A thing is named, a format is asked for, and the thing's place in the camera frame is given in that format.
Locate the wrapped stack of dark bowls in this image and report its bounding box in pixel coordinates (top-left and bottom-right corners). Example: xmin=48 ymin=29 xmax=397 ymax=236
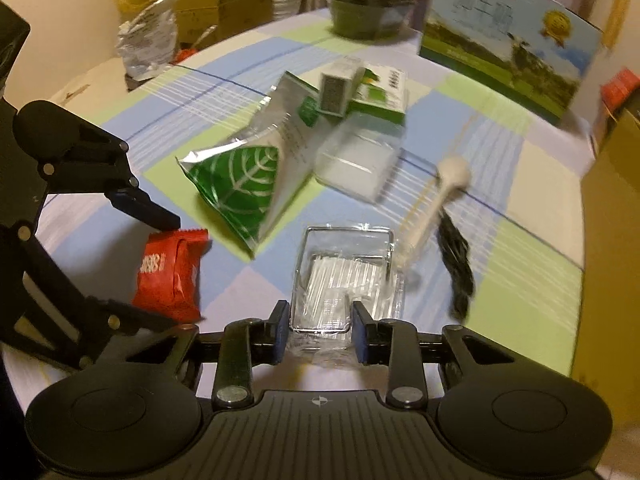
xmin=325 ymin=0 xmax=417 ymax=41

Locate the red snack packet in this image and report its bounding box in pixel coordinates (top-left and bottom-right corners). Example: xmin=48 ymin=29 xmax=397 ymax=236
xmin=131 ymin=228 xmax=210 ymax=323

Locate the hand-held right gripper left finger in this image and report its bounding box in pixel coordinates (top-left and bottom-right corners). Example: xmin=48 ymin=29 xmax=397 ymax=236
xmin=127 ymin=301 xmax=292 ymax=409

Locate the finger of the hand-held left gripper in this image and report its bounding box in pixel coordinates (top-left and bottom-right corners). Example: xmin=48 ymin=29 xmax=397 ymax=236
xmin=0 ymin=225 xmax=179 ymax=373
xmin=12 ymin=100 xmax=182 ymax=232

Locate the silver foil bag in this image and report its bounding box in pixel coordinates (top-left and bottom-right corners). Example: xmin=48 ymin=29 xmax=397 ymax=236
xmin=116 ymin=0 xmax=181 ymax=82

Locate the green and white snack bag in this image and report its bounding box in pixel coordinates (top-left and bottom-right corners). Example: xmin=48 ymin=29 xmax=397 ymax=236
xmin=176 ymin=71 xmax=322 ymax=260

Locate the green and white carton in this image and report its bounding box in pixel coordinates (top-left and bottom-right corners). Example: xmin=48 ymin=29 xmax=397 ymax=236
xmin=345 ymin=65 xmax=409 ymax=124

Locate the milk gift box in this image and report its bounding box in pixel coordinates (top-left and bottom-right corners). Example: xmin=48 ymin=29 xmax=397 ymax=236
xmin=417 ymin=0 xmax=604 ymax=126

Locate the red labelled package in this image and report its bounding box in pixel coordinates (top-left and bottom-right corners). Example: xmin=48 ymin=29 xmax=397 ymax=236
xmin=600 ymin=67 xmax=640 ymax=121

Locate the translucent plastic container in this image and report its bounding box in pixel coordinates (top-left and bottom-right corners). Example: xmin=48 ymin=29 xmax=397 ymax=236
xmin=314 ymin=112 xmax=404 ymax=205

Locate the black braided cord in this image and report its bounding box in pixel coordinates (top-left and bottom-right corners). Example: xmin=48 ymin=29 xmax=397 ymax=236
xmin=436 ymin=211 xmax=476 ymax=319

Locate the clear box of plastic straws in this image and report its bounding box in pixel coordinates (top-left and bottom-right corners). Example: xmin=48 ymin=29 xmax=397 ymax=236
xmin=288 ymin=224 xmax=407 ymax=362

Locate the white plastic spoon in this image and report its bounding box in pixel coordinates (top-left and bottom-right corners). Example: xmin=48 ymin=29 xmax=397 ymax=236
xmin=395 ymin=156 xmax=472 ymax=267

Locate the yellow cardboard box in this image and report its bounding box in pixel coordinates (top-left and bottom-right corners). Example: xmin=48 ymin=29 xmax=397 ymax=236
xmin=157 ymin=0 xmax=222 ymax=43

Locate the narrow white box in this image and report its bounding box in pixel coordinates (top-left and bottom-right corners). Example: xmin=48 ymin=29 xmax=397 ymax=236
xmin=319 ymin=57 xmax=366 ymax=117

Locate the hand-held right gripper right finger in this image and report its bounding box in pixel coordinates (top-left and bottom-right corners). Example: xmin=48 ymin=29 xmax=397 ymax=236
xmin=351 ymin=301 xmax=516 ymax=409

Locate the large brown cardboard box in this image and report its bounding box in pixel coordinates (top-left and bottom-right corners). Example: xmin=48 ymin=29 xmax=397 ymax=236
xmin=570 ymin=105 xmax=640 ymax=411

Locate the desktop with checked tablecloth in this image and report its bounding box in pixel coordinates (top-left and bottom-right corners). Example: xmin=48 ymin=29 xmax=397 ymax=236
xmin=0 ymin=0 xmax=599 ymax=413

